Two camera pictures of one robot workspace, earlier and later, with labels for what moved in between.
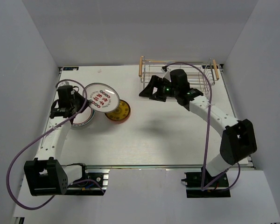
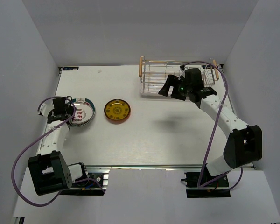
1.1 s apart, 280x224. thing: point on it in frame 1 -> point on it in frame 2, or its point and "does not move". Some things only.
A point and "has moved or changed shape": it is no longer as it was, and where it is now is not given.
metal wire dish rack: x=202 y=74 does not move
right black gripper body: x=167 y=90 -> x=184 y=88
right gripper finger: x=150 y=91 -> x=165 y=89
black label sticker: x=71 y=68 does not move
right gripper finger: x=156 y=81 -> x=171 y=80
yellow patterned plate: x=122 y=112 has moved or changed shape
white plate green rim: x=83 y=118 does not move
